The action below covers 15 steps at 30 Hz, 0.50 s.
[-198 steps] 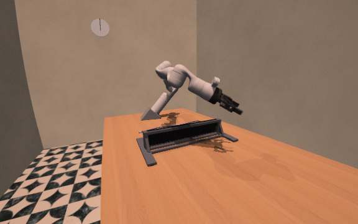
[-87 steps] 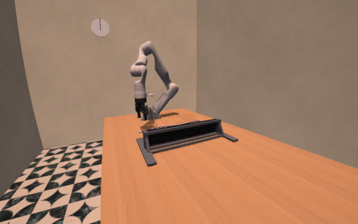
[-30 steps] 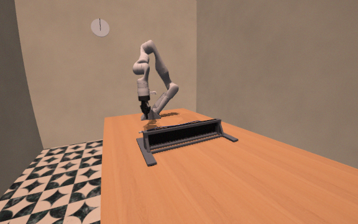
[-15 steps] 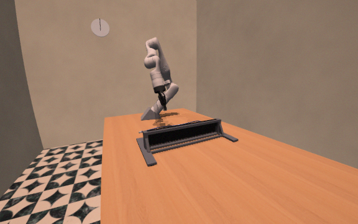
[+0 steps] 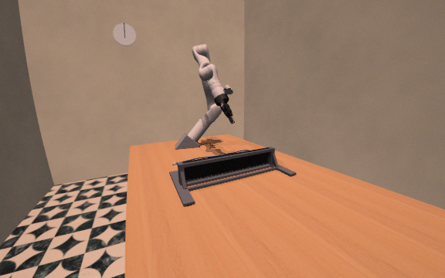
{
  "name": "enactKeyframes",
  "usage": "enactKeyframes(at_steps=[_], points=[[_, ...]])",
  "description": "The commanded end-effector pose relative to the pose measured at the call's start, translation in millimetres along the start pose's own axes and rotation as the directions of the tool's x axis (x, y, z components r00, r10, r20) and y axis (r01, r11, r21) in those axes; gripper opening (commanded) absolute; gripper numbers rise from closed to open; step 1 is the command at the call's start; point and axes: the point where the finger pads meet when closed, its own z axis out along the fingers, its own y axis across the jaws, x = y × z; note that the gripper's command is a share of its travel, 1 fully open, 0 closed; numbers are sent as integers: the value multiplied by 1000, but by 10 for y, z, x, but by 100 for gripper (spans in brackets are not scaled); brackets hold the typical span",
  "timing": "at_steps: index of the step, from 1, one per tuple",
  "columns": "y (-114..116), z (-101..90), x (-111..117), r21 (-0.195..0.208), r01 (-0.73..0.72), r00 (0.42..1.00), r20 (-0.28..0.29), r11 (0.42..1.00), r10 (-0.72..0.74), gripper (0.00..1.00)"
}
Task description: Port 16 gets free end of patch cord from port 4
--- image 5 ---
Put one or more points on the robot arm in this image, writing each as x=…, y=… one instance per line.
x=212, y=90

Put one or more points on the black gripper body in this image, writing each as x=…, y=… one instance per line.
x=222, y=98

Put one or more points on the dark grey patch panel rack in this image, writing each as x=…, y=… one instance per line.
x=223, y=166

